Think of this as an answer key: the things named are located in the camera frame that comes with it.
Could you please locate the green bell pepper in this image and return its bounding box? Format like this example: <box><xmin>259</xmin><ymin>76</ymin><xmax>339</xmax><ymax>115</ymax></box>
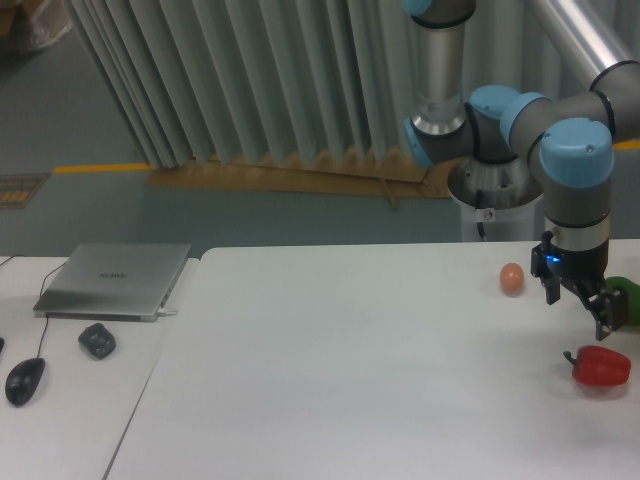
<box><xmin>605</xmin><ymin>276</ymin><xmax>640</xmax><ymax>326</ymax></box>

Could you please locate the red bell pepper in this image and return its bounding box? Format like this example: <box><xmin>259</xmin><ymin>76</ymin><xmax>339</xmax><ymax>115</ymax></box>
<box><xmin>563</xmin><ymin>345</ymin><xmax>632</xmax><ymax>387</ymax></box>

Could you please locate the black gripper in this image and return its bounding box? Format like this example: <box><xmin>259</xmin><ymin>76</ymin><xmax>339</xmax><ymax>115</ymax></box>
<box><xmin>554</xmin><ymin>243</ymin><xmax>629</xmax><ymax>341</ymax></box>

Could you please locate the brown egg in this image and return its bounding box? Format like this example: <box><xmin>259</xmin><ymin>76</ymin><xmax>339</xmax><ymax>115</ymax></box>
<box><xmin>499</xmin><ymin>262</ymin><xmax>524</xmax><ymax>296</ymax></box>

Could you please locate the small black controller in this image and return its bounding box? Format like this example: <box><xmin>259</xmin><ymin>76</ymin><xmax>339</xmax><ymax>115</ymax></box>
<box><xmin>78</xmin><ymin>323</ymin><xmax>117</xmax><ymax>360</ymax></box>

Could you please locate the brown cardboard sheet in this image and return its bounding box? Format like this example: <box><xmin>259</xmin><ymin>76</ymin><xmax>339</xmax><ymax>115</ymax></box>
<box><xmin>147</xmin><ymin>149</ymin><xmax>458</xmax><ymax>209</ymax></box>

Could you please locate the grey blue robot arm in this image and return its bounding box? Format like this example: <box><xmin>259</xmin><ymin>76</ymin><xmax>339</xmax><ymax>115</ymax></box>
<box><xmin>402</xmin><ymin>1</ymin><xmax>639</xmax><ymax>340</ymax></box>

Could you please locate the black computer mouse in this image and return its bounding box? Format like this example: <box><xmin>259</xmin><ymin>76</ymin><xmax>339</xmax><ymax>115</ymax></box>
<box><xmin>5</xmin><ymin>357</ymin><xmax>46</xmax><ymax>407</ymax></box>

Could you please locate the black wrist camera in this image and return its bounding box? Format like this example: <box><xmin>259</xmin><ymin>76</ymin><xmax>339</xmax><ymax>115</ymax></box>
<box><xmin>530</xmin><ymin>230</ymin><xmax>560</xmax><ymax>305</ymax></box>

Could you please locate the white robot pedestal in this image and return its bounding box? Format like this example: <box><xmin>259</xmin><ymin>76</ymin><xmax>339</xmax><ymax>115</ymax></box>
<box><xmin>447</xmin><ymin>156</ymin><xmax>542</xmax><ymax>242</ymax></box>

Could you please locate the silver closed laptop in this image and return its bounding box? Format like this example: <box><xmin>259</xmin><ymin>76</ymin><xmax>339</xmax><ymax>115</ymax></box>
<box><xmin>33</xmin><ymin>243</ymin><xmax>191</xmax><ymax>321</ymax></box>

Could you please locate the black mouse cable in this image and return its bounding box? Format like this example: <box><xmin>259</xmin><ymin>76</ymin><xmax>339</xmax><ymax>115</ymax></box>
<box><xmin>0</xmin><ymin>254</ymin><xmax>71</xmax><ymax>360</ymax></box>

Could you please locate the grey pleated curtain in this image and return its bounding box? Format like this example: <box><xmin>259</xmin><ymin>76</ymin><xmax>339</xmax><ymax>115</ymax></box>
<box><xmin>64</xmin><ymin>0</ymin><xmax>640</xmax><ymax>168</ymax></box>

